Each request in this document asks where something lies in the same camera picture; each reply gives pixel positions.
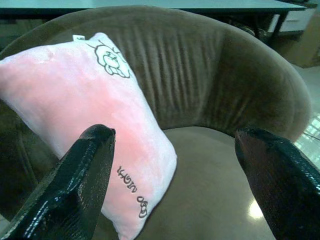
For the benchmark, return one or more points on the pink plush pillow with embroidery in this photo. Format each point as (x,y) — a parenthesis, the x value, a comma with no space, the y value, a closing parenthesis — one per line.
(75,87)

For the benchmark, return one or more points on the glass-top table with black legs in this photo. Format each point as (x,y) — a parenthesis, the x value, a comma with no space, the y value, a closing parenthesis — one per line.
(150,3)

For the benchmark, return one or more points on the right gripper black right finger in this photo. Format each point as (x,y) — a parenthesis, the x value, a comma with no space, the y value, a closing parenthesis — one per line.
(282,190)

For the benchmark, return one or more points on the white cabinet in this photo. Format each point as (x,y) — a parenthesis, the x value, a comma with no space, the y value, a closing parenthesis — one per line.
(297,18)

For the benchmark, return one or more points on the brown velvet tub sofa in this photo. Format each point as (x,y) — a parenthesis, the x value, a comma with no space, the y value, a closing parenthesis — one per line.
(200,75)

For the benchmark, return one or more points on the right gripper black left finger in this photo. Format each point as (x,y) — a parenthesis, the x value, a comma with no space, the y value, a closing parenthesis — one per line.
(70,190)

